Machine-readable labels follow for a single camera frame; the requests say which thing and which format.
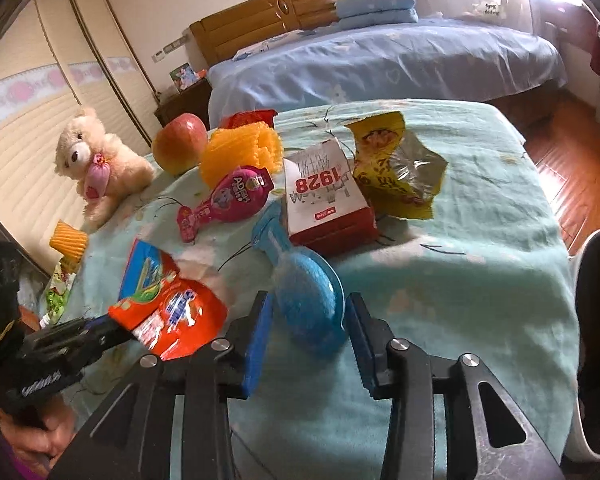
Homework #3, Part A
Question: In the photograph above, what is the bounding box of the orange red snack bag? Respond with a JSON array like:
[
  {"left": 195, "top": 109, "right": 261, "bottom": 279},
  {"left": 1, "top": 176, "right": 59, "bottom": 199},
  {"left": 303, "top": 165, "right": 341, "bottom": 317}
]
[{"left": 107, "top": 239, "right": 229, "bottom": 363}]

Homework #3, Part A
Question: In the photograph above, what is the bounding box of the photo frame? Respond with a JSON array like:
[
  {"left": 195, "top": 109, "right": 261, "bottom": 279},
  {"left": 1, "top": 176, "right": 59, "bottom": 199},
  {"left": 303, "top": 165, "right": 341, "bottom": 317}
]
[{"left": 169, "top": 62, "right": 201, "bottom": 93}]

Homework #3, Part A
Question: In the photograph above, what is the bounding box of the folded blue quilt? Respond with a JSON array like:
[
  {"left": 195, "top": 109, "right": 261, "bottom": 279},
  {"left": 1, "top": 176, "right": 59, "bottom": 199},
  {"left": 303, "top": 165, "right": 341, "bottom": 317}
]
[{"left": 335, "top": 0, "right": 420, "bottom": 30}]

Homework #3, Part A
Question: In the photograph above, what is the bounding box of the orange foam fruit net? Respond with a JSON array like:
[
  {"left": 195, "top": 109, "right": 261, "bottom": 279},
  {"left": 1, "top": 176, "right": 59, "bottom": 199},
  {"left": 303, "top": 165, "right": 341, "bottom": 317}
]
[{"left": 199, "top": 121, "right": 283, "bottom": 188}]

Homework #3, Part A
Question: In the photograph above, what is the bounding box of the yellow snack wrapper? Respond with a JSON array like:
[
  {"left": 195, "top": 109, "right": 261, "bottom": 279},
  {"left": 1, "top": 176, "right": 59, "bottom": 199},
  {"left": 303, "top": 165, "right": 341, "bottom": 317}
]
[{"left": 344, "top": 111, "right": 448, "bottom": 221}]

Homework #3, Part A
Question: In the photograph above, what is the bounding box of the red snack wrapper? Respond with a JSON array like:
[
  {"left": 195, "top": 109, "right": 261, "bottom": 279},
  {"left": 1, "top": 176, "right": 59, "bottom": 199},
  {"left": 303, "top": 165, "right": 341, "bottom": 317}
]
[{"left": 219, "top": 108, "right": 277, "bottom": 131}]

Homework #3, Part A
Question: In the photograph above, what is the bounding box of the red yellow apple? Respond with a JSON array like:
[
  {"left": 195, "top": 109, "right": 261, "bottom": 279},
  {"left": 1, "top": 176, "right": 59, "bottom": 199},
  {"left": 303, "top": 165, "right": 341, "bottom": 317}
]
[{"left": 151, "top": 113, "right": 209, "bottom": 176}]

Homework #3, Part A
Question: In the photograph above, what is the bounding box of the green juice pouch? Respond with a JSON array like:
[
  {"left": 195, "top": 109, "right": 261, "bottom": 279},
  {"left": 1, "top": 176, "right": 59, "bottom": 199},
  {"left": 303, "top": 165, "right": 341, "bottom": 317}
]
[{"left": 39, "top": 257, "right": 81, "bottom": 328}]

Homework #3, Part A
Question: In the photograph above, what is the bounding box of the bed with blue sheet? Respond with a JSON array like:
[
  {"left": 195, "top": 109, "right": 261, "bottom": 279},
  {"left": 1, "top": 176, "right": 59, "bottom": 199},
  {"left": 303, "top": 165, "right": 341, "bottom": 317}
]
[{"left": 207, "top": 17, "right": 568, "bottom": 128}]

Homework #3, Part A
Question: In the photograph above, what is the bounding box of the red white milk carton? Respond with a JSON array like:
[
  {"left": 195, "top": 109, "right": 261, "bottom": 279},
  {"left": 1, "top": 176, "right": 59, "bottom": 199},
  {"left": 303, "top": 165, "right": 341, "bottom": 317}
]
[{"left": 282, "top": 139, "right": 379, "bottom": 256}]

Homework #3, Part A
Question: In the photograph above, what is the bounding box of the small printed pillow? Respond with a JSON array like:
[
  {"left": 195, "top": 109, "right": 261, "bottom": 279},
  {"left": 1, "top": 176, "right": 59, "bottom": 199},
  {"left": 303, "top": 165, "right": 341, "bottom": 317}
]
[{"left": 230, "top": 30, "right": 316, "bottom": 61}]

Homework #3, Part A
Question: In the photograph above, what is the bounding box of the cream sliding door wardrobe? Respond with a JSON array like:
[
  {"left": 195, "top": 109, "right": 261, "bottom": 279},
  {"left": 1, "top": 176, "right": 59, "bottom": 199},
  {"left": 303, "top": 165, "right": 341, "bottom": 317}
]
[{"left": 0, "top": 0, "right": 156, "bottom": 281}]

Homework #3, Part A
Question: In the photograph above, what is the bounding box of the pink bottle-shaped pouch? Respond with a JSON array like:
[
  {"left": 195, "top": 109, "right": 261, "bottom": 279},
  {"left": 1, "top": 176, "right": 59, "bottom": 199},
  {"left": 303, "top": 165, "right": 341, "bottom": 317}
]
[{"left": 176, "top": 165, "right": 273, "bottom": 243}]

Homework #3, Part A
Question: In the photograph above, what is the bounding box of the blue bottle-shaped pouch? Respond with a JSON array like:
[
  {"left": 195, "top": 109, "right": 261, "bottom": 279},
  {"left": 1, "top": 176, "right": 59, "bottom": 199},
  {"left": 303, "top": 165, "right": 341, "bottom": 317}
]
[{"left": 250, "top": 205, "right": 348, "bottom": 358}]

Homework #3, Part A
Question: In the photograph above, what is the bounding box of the wall switch panel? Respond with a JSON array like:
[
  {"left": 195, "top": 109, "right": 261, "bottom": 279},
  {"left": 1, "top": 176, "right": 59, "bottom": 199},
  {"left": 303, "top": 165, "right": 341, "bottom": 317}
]
[{"left": 152, "top": 35, "right": 191, "bottom": 63}]

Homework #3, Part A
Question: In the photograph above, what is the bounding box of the person's left hand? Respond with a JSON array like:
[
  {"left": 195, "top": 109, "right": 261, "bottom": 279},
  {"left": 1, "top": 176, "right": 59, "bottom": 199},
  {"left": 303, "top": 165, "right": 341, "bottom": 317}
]
[{"left": 0, "top": 400, "right": 78, "bottom": 477}]

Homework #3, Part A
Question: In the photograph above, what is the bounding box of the dark wooden nightstand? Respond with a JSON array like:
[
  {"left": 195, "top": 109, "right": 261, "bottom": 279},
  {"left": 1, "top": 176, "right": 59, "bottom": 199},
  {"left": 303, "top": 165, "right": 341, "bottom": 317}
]
[{"left": 155, "top": 77, "right": 213, "bottom": 128}]

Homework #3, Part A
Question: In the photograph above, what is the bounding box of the brown wooden headboard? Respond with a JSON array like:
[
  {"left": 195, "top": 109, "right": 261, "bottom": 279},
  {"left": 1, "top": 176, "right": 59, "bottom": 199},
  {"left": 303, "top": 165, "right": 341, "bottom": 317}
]
[{"left": 189, "top": 0, "right": 356, "bottom": 68}]

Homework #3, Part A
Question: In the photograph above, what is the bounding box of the light green floral tablecloth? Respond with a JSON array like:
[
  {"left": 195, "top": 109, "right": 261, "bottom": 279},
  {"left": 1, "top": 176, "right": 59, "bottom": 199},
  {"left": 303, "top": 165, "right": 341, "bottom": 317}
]
[{"left": 17, "top": 99, "right": 581, "bottom": 480}]

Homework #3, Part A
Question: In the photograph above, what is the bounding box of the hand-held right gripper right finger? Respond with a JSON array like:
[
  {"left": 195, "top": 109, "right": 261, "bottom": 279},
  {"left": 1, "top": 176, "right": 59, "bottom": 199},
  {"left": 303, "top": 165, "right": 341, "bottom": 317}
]
[{"left": 345, "top": 292, "right": 566, "bottom": 480}]

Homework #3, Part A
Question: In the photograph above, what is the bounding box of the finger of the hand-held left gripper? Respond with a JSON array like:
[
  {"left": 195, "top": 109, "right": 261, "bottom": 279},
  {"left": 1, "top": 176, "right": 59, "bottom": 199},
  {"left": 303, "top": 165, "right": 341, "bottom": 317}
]
[
  {"left": 45, "top": 327, "right": 133, "bottom": 376},
  {"left": 27, "top": 315, "right": 113, "bottom": 343}
]

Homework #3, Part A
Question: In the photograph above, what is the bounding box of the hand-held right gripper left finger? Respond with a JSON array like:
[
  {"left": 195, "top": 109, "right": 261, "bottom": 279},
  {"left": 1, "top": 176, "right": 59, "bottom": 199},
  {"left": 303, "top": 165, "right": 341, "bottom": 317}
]
[{"left": 47, "top": 290, "right": 273, "bottom": 480}]

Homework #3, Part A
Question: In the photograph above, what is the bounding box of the cream teddy bear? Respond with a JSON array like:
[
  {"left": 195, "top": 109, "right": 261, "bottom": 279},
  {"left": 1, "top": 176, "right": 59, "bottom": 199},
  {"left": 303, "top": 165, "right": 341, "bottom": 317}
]
[{"left": 55, "top": 106, "right": 156, "bottom": 231}]

